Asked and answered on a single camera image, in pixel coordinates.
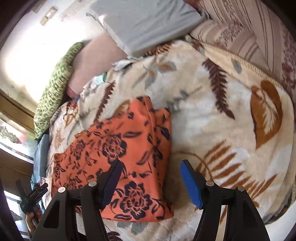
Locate orange black floral garment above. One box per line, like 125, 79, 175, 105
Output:
51, 96, 174, 222

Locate light printed small clothes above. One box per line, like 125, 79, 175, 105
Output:
79, 57, 142, 99

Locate person's left hand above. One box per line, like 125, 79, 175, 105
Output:
26, 209, 43, 235

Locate blue folded cloth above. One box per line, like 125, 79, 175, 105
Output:
31, 134, 50, 186

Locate wooden glass door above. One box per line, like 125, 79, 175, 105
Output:
1, 91, 37, 240

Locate cream leaf print blanket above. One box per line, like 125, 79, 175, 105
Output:
43, 41, 295, 240

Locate green patterned pillow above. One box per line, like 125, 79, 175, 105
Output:
33, 42, 85, 138

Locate pink checked pillow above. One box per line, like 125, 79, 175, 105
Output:
66, 33, 127, 99

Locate striped floral bedsheet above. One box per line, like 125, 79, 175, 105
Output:
195, 1, 295, 91

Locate grey folded sheet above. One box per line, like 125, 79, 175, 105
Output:
89, 1, 207, 57

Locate wall switch plate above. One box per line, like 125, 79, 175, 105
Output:
40, 6, 57, 26

